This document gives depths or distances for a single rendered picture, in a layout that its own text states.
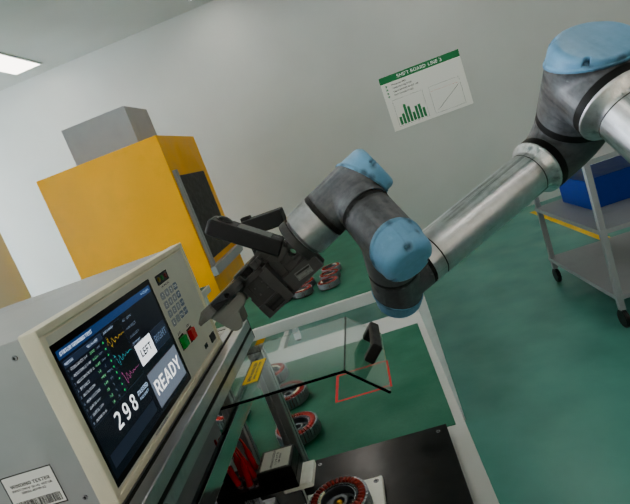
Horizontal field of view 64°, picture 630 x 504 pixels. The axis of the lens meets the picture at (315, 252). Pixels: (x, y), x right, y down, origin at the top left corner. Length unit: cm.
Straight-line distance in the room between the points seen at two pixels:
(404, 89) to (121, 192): 322
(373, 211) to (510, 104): 550
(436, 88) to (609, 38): 515
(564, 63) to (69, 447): 77
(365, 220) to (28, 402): 43
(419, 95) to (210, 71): 235
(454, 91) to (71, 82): 434
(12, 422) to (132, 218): 384
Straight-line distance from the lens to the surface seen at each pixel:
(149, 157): 430
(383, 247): 63
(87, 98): 659
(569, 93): 82
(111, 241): 452
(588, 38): 84
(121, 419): 64
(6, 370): 60
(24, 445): 63
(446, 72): 598
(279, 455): 95
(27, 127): 695
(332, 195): 70
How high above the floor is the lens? 139
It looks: 10 degrees down
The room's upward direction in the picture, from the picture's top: 20 degrees counter-clockwise
